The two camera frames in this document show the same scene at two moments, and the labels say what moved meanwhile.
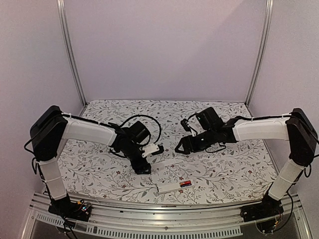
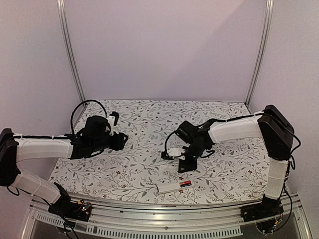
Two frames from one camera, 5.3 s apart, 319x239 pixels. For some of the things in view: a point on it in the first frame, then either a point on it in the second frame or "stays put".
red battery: [185, 183] stays put
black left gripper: [139, 168] to [118, 143]
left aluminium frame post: [61, 8] stays put
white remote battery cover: [159, 165] to [169, 168]
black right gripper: [185, 140] to [190, 167]
